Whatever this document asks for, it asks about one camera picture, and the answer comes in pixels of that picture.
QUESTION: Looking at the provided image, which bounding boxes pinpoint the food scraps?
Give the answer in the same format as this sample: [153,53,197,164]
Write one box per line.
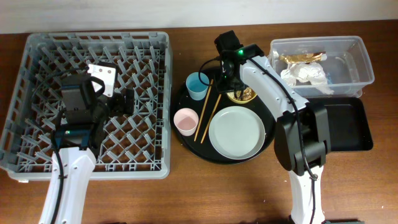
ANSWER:
[229,87,252,101]

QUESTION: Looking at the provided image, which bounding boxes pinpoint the white napkin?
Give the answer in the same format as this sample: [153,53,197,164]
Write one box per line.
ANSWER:
[280,62,334,95]

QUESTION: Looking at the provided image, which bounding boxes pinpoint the round black tray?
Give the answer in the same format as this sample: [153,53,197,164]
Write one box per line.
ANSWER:
[170,65,280,165]

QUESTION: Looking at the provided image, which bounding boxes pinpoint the grey dishwasher rack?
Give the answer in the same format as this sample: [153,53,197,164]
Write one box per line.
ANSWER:
[1,32,172,182]

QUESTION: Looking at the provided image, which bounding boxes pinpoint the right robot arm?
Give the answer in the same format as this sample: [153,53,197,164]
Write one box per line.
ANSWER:
[215,30,331,223]

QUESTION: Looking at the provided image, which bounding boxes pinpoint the right wooden chopstick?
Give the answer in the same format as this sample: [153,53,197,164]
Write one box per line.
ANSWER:
[200,94,222,144]

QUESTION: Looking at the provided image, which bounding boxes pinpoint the wooden chopstick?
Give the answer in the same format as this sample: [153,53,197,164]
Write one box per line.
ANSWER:
[200,94,222,144]
[194,86,212,142]

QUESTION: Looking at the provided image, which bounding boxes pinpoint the grey plate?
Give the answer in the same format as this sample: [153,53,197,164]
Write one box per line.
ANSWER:
[208,106,266,160]

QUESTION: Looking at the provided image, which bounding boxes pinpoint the light blue cup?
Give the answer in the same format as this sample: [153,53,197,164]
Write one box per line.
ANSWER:
[185,72,210,101]

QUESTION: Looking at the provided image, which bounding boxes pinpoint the black rectangular tray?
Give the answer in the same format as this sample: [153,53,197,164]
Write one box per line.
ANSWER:
[309,97,373,152]

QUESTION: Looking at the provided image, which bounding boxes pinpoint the gold snack wrapper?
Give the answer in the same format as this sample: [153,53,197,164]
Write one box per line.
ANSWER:
[279,52,327,63]

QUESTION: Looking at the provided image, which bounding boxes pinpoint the left wooden chopstick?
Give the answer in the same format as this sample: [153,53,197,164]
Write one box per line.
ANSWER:
[194,86,212,142]

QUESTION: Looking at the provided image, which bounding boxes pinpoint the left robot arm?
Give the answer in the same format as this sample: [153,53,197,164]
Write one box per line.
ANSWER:
[39,74,134,223]

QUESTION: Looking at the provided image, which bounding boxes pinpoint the yellow bowl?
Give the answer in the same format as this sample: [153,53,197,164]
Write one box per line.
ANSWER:
[227,87,257,104]

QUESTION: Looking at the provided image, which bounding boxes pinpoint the pink cup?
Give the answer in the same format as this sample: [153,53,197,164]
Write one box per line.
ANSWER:
[174,108,199,136]

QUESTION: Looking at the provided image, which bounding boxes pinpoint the clear plastic bin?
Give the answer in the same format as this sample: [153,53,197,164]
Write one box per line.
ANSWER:
[269,36,374,98]

